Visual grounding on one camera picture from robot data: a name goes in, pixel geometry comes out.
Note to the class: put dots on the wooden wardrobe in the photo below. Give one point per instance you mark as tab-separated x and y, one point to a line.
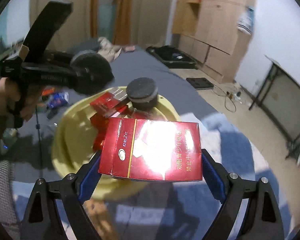
215	17

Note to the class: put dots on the grey knit cloth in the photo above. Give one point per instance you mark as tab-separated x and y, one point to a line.
2	195

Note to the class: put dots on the black folding table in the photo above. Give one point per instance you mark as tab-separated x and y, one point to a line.
282	97

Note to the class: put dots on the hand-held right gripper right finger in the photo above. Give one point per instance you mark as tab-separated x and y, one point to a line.
215	180

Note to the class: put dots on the glossy red box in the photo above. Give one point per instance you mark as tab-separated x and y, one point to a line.
152	150

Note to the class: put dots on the red box holographic stripe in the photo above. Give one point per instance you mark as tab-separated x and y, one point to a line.
103	103

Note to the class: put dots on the person's left hand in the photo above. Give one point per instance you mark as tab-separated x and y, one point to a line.
2	95

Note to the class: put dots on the dark grey clothing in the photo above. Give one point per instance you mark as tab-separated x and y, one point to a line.
87	44

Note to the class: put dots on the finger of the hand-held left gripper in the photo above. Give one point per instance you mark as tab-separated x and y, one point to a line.
86	78

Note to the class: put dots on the black round sponge white layer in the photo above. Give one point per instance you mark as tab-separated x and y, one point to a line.
97	65
141	88

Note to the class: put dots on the thin black stand pole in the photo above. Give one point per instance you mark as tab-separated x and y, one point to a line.
40	150

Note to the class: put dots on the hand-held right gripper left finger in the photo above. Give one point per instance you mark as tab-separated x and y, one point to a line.
88	180

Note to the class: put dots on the blue white plaid blanket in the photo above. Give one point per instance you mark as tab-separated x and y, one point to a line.
190	205

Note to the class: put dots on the orange curtain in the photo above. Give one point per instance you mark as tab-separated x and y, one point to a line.
95	7
123	12

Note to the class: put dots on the beige clothing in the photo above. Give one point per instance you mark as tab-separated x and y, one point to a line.
108	48

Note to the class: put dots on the white hanging plastic bag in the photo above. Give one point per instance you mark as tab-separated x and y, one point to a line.
246	21

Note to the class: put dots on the blue white packet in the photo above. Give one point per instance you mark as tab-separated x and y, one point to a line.
57	99

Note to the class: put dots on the beige curtain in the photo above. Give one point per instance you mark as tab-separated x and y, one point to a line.
62	17

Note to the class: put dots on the yellow plastic basin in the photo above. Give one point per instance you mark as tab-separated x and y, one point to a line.
72	135

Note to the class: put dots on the black suitcase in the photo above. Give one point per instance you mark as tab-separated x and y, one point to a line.
172	57

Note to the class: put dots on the black floor mat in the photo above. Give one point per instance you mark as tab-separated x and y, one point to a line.
200	83

